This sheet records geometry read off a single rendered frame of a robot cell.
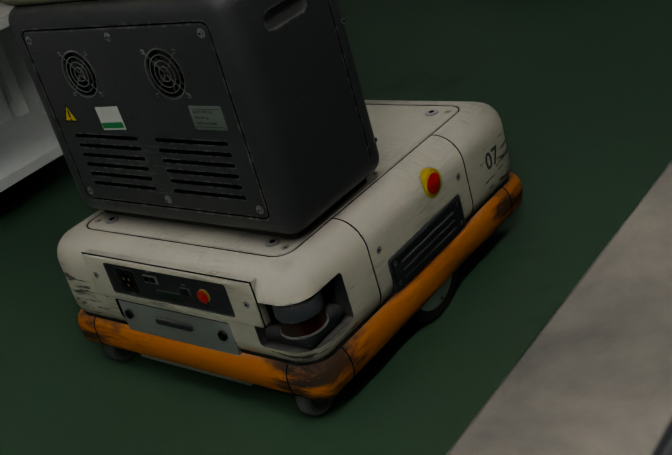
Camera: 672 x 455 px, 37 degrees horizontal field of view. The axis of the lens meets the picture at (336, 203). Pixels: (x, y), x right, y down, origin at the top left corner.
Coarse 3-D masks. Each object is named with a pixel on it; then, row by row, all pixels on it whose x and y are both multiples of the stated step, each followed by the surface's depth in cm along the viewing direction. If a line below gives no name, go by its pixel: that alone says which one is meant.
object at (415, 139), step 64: (384, 128) 188; (448, 128) 181; (384, 192) 165; (448, 192) 175; (512, 192) 192; (64, 256) 182; (192, 256) 162; (256, 256) 155; (320, 256) 153; (384, 256) 162; (448, 256) 176; (128, 320) 179; (192, 320) 166; (320, 320) 152; (384, 320) 163; (256, 384) 164; (320, 384) 154
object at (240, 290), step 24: (96, 264) 175; (120, 264) 170; (144, 264) 166; (168, 264) 164; (96, 288) 179; (120, 288) 175; (144, 288) 170; (168, 288) 165; (192, 288) 161; (216, 288) 157; (240, 288) 152; (192, 312) 164; (216, 312) 160; (240, 312) 155; (264, 312) 154
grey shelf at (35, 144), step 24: (0, 24) 263; (0, 48) 309; (0, 72) 311; (24, 72) 309; (0, 96) 314; (24, 96) 316; (0, 120) 315; (24, 120) 312; (48, 120) 305; (0, 144) 295; (24, 144) 289; (48, 144) 283; (0, 168) 275; (24, 168) 272
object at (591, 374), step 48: (624, 240) 52; (576, 288) 49; (624, 288) 48; (576, 336) 46; (624, 336) 45; (528, 384) 43; (576, 384) 43; (624, 384) 42; (480, 432) 42; (528, 432) 41; (576, 432) 40; (624, 432) 39
